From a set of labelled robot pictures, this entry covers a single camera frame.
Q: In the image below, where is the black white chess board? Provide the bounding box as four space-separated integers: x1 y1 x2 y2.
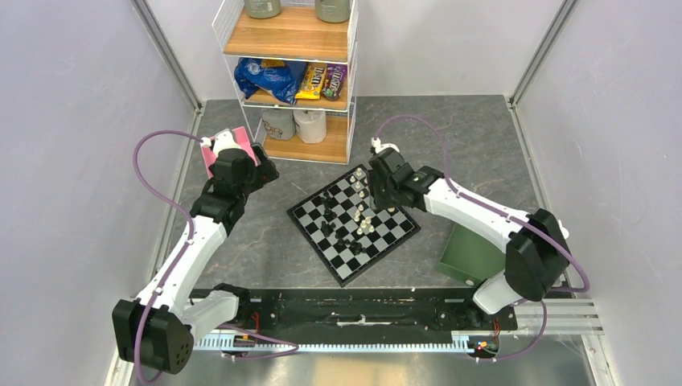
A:
286 164 421 287

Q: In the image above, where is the white wire wooden shelf rack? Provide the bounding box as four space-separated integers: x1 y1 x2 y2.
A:
212 1 359 164

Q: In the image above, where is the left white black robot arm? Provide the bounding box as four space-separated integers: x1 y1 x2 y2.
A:
112 144 279 374

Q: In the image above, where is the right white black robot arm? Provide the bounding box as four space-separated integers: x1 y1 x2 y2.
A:
368 144 569 329

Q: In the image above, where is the white chess pieces corner group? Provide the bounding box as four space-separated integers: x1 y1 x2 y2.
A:
351 166 368 199

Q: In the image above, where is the white chess pieces centre group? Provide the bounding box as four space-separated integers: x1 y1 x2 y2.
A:
353 203 376 236

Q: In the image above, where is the black chess pieces group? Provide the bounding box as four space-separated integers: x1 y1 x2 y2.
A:
320 191 366 256

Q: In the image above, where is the pink plastic bin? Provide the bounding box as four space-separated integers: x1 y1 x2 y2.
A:
201 126 259 178

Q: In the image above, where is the white toilet paper roll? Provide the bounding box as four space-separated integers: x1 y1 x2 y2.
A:
294 110 327 144

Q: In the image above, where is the blue snack bag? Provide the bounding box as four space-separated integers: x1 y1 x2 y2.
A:
234 57 307 105

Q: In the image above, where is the yellow M&M candy bag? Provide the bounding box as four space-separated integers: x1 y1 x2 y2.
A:
295 63 327 101

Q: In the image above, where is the brown M&M candy bag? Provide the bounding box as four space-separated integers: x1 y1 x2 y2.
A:
321 64 347 101

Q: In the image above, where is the green plastic tray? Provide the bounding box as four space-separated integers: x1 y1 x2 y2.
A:
436 224 505 287

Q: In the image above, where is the left green bottle on shelf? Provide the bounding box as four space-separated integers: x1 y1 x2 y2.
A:
244 0 281 19

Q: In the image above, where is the green bottle on shelf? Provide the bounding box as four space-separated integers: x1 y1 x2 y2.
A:
314 0 351 23
244 0 281 19

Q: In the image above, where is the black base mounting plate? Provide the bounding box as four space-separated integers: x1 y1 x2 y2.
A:
235 288 519 331

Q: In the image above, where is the right green bottle on shelf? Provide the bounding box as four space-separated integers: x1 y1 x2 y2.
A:
314 0 351 23

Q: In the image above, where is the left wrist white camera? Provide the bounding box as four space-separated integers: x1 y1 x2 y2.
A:
199 129 241 157

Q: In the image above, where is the wrist white camera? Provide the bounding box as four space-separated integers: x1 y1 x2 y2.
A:
199 129 241 157
371 138 400 154

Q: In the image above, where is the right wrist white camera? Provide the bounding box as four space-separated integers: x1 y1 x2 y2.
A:
371 138 400 154

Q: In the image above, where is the white cable duct strip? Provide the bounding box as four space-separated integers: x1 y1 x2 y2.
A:
193 330 493 355

